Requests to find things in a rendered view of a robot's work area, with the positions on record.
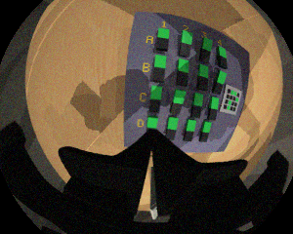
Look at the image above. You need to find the grey switch panel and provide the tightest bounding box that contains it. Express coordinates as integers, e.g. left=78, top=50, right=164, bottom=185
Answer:
left=123, top=12, right=249, bottom=153

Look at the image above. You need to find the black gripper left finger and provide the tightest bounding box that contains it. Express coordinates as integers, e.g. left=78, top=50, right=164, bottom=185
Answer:
left=58, top=129, right=154, bottom=215

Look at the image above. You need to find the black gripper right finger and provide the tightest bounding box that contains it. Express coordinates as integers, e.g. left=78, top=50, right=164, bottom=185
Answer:
left=151, top=129, right=248, bottom=217

